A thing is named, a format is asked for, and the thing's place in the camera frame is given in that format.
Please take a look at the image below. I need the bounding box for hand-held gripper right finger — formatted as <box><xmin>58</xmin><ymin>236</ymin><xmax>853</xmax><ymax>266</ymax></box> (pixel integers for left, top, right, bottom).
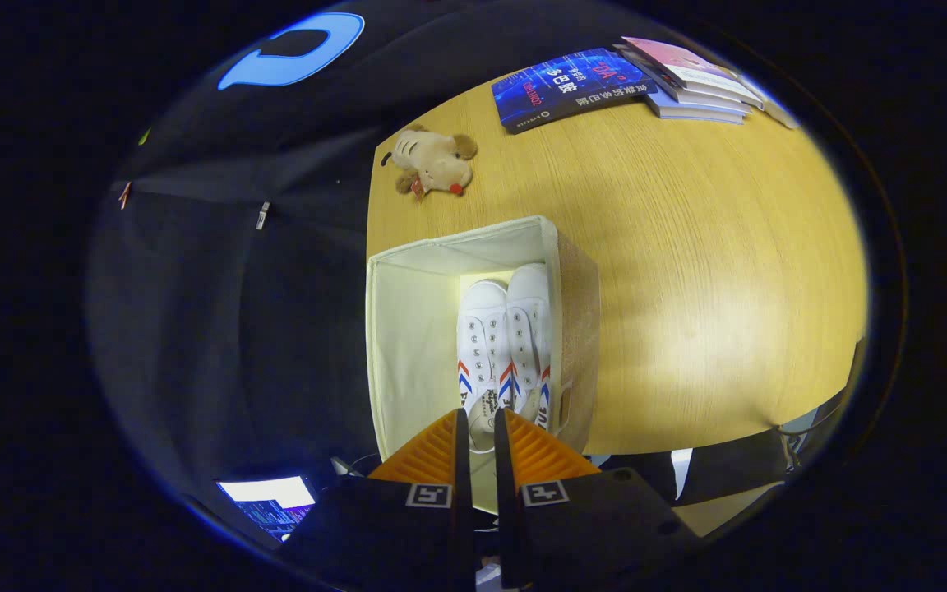
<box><xmin>494</xmin><ymin>407</ymin><xmax>700</xmax><ymax>590</ymax></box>

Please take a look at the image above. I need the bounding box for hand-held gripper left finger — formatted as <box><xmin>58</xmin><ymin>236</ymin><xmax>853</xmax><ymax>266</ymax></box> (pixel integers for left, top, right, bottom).
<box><xmin>276</xmin><ymin>407</ymin><xmax>474</xmax><ymax>592</ymax></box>

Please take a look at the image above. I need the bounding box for pink cover book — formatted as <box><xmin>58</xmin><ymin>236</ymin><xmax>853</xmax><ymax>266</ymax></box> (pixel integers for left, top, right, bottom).
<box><xmin>621</xmin><ymin>36</ymin><xmax>764</xmax><ymax>101</ymax></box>

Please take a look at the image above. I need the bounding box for fabric storage box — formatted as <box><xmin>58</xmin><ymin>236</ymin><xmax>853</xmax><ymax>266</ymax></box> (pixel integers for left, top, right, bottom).
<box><xmin>365</xmin><ymin>215</ymin><xmax>602</xmax><ymax>515</ymax></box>

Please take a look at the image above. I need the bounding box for beige plush toy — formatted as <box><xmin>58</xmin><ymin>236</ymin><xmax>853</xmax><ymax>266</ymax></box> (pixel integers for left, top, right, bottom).
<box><xmin>381</xmin><ymin>125</ymin><xmax>478</xmax><ymax>201</ymax></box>

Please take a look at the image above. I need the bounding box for blue cover book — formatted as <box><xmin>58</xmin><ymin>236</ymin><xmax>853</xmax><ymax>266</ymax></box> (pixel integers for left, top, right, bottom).
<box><xmin>491</xmin><ymin>48</ymin><xmax>659</xmax><ymax>135</ymax></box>

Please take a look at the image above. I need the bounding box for computer monitor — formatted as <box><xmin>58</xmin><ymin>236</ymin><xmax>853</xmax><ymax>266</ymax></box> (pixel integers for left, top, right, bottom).
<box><xmin>215</xmin><ymin>475</ymin><xmax>316</xmax><ymax>543</ymax></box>

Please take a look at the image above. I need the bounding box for white canvas shoe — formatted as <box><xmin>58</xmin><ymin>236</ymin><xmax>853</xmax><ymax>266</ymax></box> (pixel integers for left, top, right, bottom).
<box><xmin>505</xmin><ymin>263</ymin><xmax>557</xmax><ymax>435</ymax></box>
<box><xmin>455</xmin><ymin>280</ymin><xmax>515</xmax><ymax>453</ymax></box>

